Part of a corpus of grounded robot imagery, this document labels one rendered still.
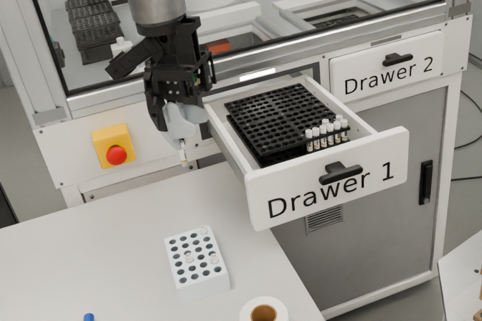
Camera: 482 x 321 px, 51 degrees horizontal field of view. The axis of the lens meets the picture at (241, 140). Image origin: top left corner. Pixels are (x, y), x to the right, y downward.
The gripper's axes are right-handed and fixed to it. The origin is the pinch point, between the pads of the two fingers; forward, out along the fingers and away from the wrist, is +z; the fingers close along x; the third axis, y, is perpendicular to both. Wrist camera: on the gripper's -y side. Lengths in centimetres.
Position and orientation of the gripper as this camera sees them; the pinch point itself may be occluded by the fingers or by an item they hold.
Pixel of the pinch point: (176, 140)
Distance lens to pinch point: 81.2
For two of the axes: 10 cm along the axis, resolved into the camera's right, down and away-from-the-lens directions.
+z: 1.3, 8.4, 5.2
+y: 9.3, 0.8, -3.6
